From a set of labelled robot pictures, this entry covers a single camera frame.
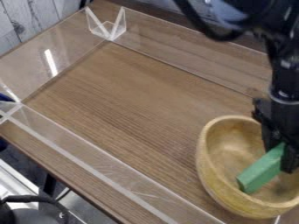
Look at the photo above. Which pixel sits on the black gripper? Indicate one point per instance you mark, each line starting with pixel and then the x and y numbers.
pixel 277 115

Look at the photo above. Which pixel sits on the green rectangular block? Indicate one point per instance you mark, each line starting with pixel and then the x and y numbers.
pixel 261 171

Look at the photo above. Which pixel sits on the light wooden bowl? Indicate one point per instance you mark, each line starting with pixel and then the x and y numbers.
pixel 229 146

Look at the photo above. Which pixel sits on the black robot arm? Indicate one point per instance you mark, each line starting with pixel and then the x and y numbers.
pixel 272 19

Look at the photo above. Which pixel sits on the black table leg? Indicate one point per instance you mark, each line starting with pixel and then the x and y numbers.
pixel 49 185

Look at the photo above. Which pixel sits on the clear acrylic corner bracket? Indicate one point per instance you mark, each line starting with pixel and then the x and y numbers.
pixel 107 30

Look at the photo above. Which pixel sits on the clear acrylic wall panel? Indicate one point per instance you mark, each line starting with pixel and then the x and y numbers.
pixel 80 165

